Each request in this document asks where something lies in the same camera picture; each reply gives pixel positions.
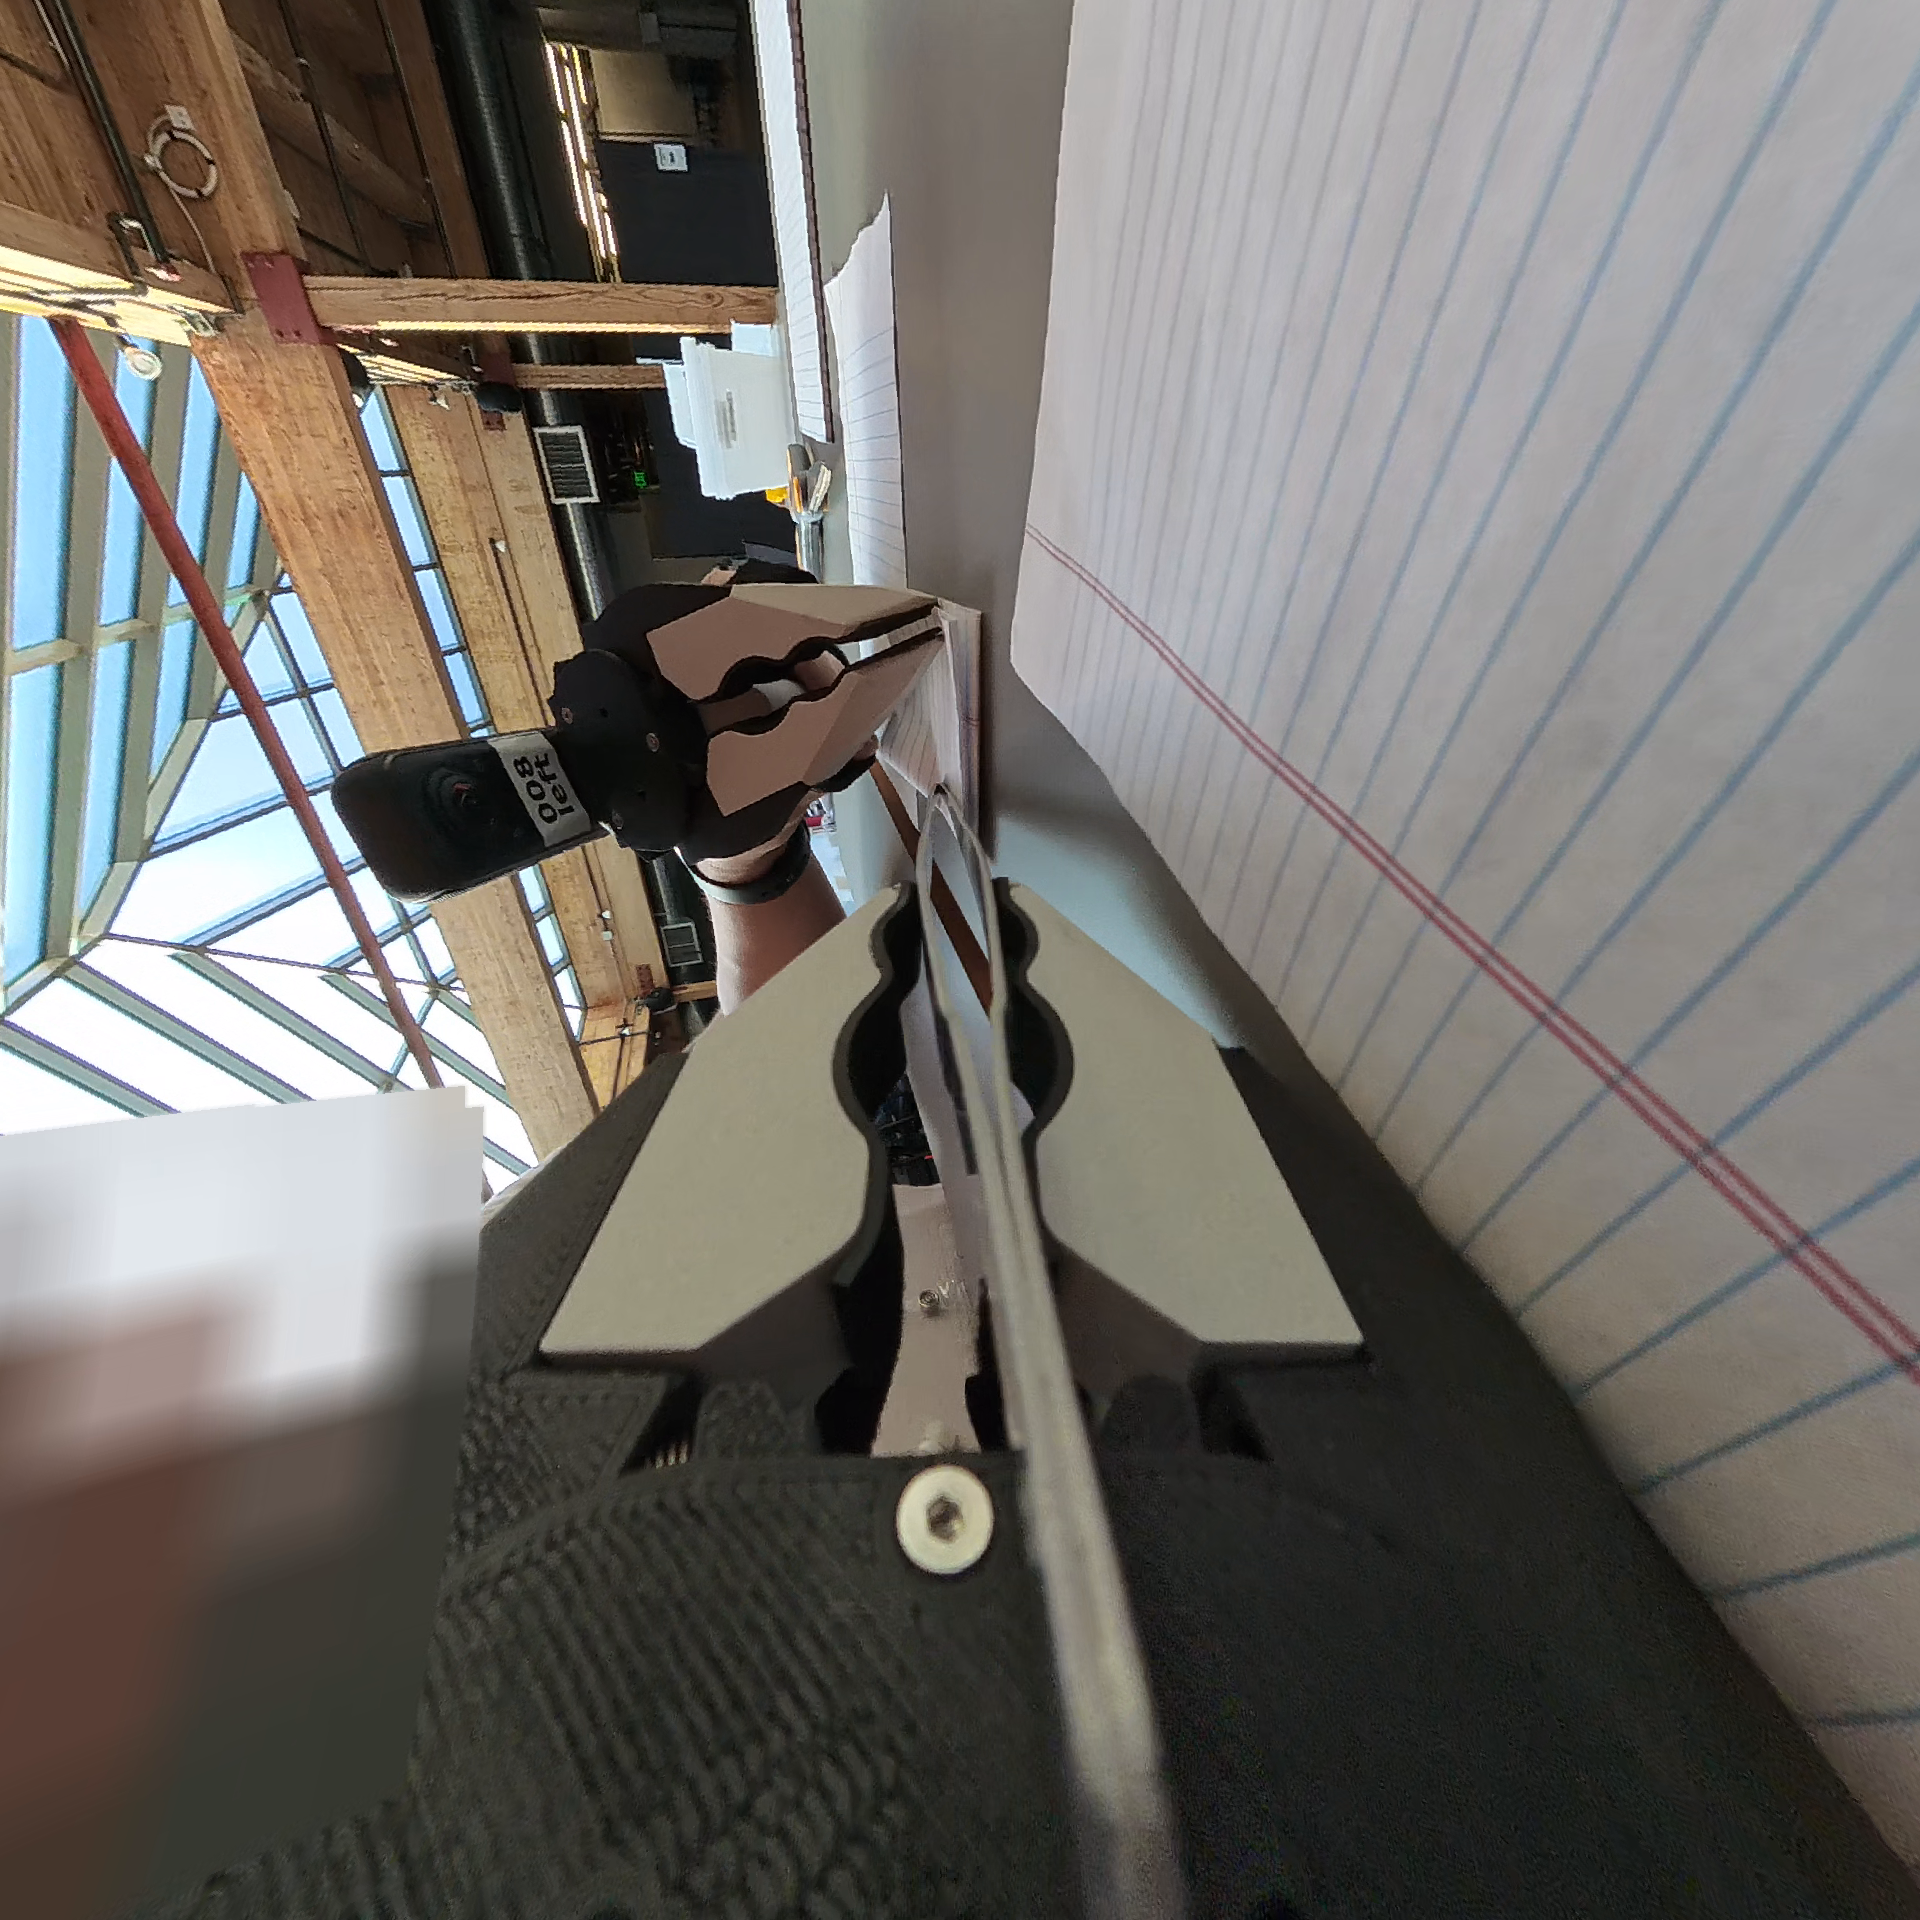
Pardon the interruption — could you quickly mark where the lined paper sheet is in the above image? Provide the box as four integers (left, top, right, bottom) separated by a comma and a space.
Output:
1009, 0, 1920, 1869
879, 598, 992, 843
820, 190, 911, 589

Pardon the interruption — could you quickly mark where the wooden ceiling beam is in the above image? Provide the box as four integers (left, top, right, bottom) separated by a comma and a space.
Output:
187, 322, 601, 1156

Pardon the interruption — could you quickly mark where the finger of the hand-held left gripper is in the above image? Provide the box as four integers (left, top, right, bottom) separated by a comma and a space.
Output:
700, 622, 953, 822
646, 577, 949, 707

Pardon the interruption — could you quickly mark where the skylight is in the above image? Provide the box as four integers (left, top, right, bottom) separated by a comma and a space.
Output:
0, 315, 601, 1185

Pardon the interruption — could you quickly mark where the red pipe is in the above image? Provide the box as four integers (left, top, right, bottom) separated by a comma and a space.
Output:
47, 318, 447, 1092

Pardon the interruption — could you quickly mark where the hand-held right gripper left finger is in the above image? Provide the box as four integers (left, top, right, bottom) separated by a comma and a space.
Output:
536, 882, 920, 1450

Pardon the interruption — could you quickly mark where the white lined notepad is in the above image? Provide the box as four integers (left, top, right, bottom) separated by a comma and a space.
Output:
747, 0, 835, 445

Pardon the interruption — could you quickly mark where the white storage bin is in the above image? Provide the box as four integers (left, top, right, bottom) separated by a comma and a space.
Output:
664, 334, 792, 499

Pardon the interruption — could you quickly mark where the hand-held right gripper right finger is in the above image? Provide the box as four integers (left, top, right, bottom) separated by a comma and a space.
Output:
998, 881, 1362, 1450

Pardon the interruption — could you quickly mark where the black wrist strap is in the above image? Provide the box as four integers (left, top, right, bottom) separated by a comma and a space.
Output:
690, 834, 816, 911

